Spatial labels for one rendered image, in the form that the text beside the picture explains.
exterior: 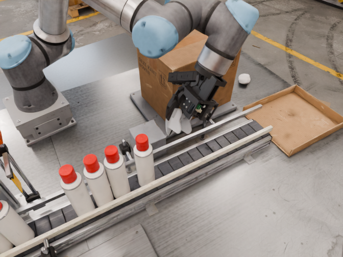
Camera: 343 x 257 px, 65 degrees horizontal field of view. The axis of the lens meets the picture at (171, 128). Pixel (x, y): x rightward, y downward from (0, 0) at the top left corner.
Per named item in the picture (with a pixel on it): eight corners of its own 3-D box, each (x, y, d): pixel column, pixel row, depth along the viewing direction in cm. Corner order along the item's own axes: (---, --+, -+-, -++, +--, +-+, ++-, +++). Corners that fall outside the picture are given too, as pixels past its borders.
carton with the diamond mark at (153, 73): (171, 129, 102) (172, 70, 83) (141, 96, 116) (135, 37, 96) (230, 101, 114) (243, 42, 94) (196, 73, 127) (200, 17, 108)
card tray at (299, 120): (288, 157, 96) (292, 150, 93) (241, 113, 111) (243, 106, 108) (343, 127, 106) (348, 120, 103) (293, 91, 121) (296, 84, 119)
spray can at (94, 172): (99, 212, 76) (82, 171, 61) (93, 198, 79) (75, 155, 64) (117, 204, 78) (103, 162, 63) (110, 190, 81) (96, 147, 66)
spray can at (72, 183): (79, 223, 74) (56, 182, 59) (74, 207, 77) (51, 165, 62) (98, 214, 76) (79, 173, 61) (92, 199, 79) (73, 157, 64)
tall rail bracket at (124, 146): (132, 186, 87) (126, 155, 76) (123, 170, 92) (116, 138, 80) (141, 182, 89) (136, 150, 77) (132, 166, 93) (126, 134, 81)
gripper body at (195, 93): (186, 122, 62) (211, 77, 57) (168, 101, 68) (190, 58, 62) (207, 123, 67) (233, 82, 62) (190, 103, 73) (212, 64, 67)
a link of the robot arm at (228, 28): (230, -5, 59) (264, 13, 58) (206, 41, 65) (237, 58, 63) (223, -10, 53) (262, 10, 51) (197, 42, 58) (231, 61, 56)
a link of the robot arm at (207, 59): (198, 40, 60) (221, 48, 66) (189, 58, 62) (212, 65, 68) (218, 55, 56) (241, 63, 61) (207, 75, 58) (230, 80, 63)
